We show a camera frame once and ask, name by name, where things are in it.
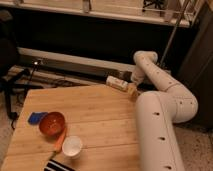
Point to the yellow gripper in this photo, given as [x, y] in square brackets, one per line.
[132, 90]

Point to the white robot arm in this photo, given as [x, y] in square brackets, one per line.
[156, 112]

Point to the black tripod stand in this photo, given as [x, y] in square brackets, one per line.
[7, 87]

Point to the wooden table board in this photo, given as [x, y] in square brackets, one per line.
[100, 115]

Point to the white cup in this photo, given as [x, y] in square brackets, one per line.
[72, 147]

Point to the red bowl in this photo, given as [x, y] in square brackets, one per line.
[52, 124]

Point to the grey baseboard heater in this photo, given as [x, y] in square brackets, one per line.
[91, 70]

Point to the white window sill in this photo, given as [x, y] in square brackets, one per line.
[127, 10]

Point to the orange carrot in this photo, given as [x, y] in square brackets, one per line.
[59, 143]

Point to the metal pole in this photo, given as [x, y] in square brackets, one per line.
[179, 18]

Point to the blue sponge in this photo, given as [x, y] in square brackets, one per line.
[36, 117]

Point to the black white striped cloth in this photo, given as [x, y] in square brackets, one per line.
[53, 165]

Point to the black office chair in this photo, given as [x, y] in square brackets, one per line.
[9, 55]

